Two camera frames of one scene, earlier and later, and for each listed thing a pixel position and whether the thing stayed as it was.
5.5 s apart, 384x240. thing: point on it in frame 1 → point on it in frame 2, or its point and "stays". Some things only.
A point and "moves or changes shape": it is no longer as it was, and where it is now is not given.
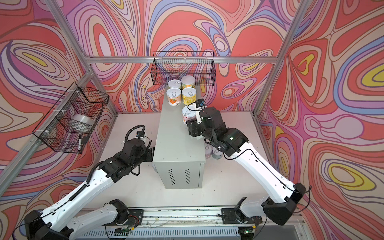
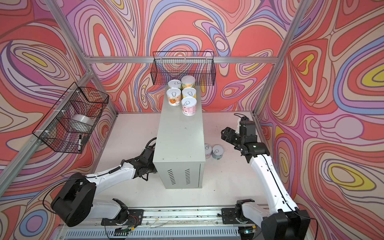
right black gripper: x=192 y=126 → x=228 y=132
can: x=216 y=154 stays
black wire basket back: x=167 y=66 stays
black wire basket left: x=70 y=123 stays
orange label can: x=188 y=81 stays
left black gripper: x=150 y=157 → x=155 y=170
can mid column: x=174 y=95 stays
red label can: x=189 y=113 moves or changes shape
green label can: x=174 y=83 stays
